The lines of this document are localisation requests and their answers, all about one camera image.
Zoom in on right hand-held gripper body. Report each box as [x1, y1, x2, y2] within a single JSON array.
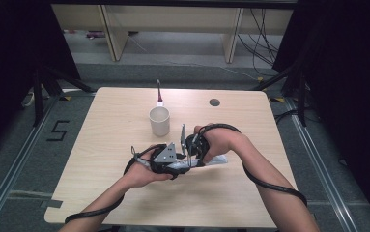
[[180, 123, 211, 160]]

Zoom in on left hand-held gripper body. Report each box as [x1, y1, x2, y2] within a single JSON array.
[[150, 142, 181, 181]]

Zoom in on white toothpaste tube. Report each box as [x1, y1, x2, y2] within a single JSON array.
[[167, 154, 229, 172]]

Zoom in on white cup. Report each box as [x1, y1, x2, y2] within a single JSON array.
[[149, 101, 171, 137]]

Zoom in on pink toothbrush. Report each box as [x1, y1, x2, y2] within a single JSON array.
[[156, 78, 164, 104]]

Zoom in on person's right hand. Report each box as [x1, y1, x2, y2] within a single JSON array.
[[194, 123, 247, 164]]

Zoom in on person's left hand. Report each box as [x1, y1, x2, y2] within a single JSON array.
[[123, 148, 174, 190]]

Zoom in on black metal stand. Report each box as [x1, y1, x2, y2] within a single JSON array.
[[32, 64, 96, 128], [252, 62, 308, 128]]

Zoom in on grey tape strip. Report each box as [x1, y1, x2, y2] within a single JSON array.
[[40, 199, 64, 209]]

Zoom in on light wooden desk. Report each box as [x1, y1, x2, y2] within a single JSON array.
[[50, 3, 295, 64]]

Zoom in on black curtain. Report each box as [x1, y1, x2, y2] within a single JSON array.
[[0, 0, 81, 162], [271, 0, 370, 223]]

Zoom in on grey cable plug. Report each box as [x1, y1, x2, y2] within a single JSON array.
[[130, 145, 152, 168]]

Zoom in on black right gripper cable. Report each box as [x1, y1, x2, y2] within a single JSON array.
[[198, 123, 308, 208]]

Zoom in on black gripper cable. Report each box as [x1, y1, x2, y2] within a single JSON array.
[[198, 123, 308, 208], [64, 143, 168, 224]]

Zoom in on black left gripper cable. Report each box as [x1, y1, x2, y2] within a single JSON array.
[[64, 143, 168, 224]]

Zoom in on black floor cable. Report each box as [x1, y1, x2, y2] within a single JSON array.
[[274, 108, 300, 126]]

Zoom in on bundle of black cables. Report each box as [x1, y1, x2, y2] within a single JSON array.
[[236, 8, 281, 77]]

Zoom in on metal floor rail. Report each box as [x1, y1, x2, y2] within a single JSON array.
[[284, 97, 358, 232], [0, 96, 61, 232]]

